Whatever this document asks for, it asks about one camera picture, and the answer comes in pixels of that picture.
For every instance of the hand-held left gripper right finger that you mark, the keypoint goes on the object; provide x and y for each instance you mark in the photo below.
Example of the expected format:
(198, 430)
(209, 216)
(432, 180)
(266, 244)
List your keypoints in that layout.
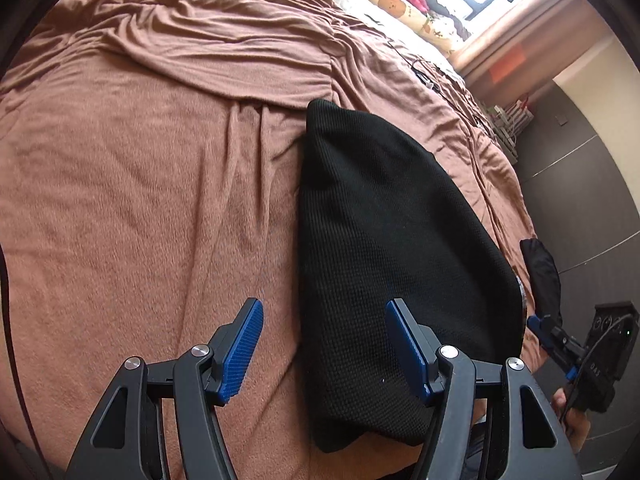
(407, 345)

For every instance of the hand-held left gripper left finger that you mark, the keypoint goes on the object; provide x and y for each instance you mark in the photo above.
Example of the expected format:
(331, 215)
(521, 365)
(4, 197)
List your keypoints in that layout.
(245, 345)

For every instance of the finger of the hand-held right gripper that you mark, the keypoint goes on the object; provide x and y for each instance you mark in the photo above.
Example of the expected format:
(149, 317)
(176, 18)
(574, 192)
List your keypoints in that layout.
(555, 342)

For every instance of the folded black garment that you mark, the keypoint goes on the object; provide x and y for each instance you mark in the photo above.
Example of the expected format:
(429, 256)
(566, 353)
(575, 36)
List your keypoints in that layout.
(542, 275)

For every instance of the black knit pants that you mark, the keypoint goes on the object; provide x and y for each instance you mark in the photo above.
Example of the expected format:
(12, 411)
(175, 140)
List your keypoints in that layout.
(390, 220)

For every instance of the orange curtain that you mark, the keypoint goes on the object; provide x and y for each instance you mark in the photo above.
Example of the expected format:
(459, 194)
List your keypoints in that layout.
(500, 60)

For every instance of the bear-print pillow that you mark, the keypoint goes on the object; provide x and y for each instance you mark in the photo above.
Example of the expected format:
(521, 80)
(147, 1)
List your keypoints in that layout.
(400, 5)

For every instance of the brown blanket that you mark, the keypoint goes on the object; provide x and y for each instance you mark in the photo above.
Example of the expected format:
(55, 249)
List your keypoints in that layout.
(125, 185)

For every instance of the person's right hand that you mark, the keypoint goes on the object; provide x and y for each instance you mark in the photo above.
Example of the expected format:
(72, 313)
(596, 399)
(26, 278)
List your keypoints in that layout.
(575, 425)

